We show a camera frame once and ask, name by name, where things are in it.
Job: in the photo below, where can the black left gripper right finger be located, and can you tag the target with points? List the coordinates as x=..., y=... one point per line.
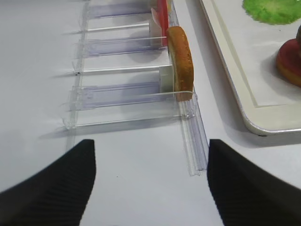
x=247, y=195

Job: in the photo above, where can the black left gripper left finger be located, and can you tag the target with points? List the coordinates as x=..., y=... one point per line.
x=55, y=196

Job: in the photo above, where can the red tomato slice on bun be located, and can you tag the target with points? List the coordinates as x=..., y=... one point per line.
x=289, y=52

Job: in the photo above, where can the round flat lettuce leaf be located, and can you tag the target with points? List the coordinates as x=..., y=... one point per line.
x=273, y=12

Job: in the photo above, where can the red tomato slice in rack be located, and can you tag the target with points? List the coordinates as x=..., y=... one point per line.
x=163, y=19

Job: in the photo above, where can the cream metal tray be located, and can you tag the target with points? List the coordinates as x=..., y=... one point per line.
x=263, y=121

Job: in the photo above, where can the bottom bun on tray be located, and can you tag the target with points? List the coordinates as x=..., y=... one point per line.
x=287, y=73

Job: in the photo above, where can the clear acrylic left rack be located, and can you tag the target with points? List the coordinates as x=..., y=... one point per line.
x=124, y=77

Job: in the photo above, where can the white paper tray liner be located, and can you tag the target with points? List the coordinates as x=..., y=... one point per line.
x=256, y=45

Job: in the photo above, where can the brown bun slice in rack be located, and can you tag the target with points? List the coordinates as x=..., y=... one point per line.
x=180, y=54

